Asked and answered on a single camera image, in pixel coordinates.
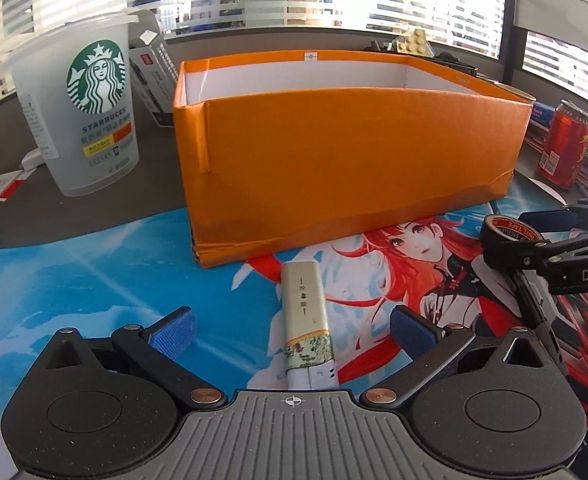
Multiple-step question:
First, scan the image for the blue snack packet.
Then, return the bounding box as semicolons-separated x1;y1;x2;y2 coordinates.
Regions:
529;101;560;128

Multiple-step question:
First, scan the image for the translucent plastic cup green logo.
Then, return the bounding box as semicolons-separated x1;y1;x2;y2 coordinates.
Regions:
0;10;140;197

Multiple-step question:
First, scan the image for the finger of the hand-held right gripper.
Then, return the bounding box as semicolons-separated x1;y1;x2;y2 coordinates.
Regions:
482;227;588;274
517;196;588;234

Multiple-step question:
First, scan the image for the red and white card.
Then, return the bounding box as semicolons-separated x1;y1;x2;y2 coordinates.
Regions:
0;170;37;204

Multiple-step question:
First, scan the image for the orange cardboard box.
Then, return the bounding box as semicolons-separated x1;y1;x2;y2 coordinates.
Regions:
173;50;532;268

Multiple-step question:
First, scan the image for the red drink can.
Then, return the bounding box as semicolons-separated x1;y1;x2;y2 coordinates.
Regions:
538;100;588;191

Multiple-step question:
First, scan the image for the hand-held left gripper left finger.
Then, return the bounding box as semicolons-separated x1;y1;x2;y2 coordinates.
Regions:
34;306;225;409

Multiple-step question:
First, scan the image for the white box with floral band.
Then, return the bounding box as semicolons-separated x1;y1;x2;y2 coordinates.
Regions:
280;260;339;391

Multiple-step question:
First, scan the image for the blue printed desk mat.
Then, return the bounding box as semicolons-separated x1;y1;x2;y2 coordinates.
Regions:
0;180;588;480

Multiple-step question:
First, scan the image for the black and white pen box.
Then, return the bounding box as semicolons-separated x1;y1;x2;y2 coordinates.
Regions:
128;10;185;127

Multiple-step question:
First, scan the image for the black tape roll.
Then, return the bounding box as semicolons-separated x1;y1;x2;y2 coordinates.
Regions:
479;214;542;272

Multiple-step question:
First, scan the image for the black mesh desk organizer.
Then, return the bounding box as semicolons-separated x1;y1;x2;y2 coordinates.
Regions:
366;40;477;78

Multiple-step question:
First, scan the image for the beige paper cup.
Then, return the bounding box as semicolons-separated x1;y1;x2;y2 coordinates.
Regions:
491;81;537;106

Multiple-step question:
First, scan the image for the grey monitor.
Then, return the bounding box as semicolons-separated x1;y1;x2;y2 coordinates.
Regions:
513;0;588;58

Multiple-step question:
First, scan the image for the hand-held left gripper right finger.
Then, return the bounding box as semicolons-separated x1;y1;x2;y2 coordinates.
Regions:
360;305;556;409

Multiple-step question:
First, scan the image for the yellow building block plate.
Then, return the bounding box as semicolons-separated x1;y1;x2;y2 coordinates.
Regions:
396;30;432;56

